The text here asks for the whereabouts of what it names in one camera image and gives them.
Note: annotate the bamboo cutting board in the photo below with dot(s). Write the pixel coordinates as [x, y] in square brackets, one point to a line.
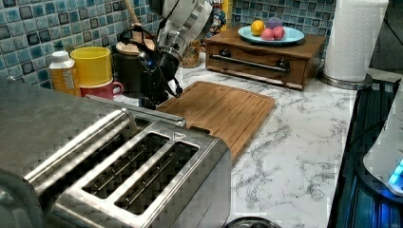
[229, 113]

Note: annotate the yellow lemon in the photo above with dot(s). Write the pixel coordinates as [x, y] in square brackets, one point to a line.
[257, 27]

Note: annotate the orange bottle white cap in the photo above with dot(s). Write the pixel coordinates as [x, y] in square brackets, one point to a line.
[63, 73]

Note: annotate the red strawberry near lemon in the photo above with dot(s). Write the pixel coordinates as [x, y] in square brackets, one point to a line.
[267, 35]

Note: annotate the paper towel roll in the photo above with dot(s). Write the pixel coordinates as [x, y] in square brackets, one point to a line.
[354, 33]

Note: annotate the red mug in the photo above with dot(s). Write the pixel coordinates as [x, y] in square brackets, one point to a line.
[107, 90]

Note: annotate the silver two-slot toaster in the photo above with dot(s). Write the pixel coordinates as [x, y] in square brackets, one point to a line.
[164, 177]

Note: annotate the yellow cereal box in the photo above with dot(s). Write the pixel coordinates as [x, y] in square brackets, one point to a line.
[222, 16]

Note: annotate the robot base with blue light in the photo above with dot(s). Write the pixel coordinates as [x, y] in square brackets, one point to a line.
[379, 165]

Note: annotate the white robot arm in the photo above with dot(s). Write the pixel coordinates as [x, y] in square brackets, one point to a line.
[183, 21]

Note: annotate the red strawberry lower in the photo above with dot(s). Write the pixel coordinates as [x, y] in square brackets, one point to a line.
[278, 32]

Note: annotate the light blue plate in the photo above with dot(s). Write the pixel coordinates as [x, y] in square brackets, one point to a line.
[291, 35]

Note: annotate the stainless steel toaster oven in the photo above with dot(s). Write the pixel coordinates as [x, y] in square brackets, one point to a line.
[38, 126]

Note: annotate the black canister wooden lid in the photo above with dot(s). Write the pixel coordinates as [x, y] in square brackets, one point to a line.
[129, 70]

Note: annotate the wooden drawer box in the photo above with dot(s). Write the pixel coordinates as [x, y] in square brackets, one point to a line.
[290, 65]

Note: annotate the chrome kettle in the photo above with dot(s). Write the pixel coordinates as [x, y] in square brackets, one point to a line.
[251, 222]

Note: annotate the yellow plastic container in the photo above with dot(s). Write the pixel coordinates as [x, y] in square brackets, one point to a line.
[93, 65]

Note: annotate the wooden spoon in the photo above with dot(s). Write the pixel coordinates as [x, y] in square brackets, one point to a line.
[132, 13]

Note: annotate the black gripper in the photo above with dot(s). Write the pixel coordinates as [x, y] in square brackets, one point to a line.
[158, 79]

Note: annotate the clear glass cereal jar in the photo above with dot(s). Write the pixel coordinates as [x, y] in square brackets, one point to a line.
[191, 57]

